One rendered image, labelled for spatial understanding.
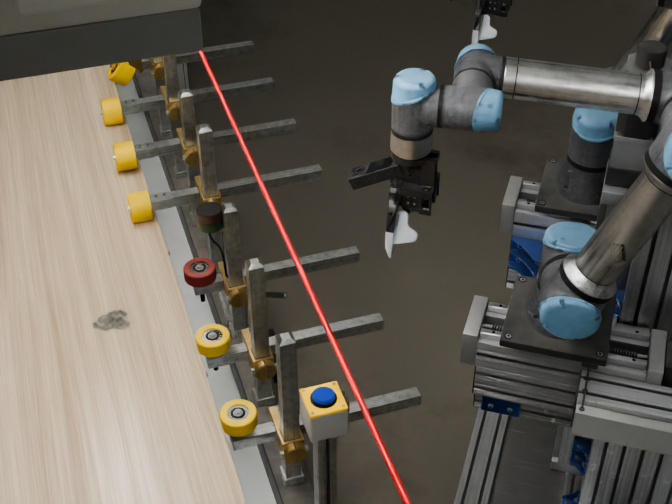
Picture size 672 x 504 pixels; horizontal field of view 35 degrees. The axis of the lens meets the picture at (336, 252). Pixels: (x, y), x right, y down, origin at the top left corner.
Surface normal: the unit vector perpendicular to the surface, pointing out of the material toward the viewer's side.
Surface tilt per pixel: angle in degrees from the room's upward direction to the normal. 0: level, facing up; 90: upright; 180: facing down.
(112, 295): 0
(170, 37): 90
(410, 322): 0
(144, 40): 90
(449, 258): 0
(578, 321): 97
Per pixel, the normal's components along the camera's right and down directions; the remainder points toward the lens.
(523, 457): 0.00, -0.78
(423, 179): -0.29, 0.60
